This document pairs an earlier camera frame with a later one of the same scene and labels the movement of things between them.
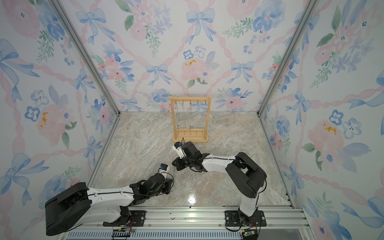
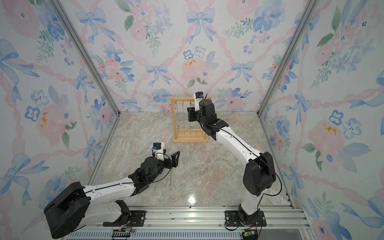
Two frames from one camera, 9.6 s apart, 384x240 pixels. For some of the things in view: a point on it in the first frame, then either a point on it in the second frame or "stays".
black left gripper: [168, 182] → [174, 162]
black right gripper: [179, 165] → [192, 114]
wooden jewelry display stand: [196, 135] stays
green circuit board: [249, 234] stays
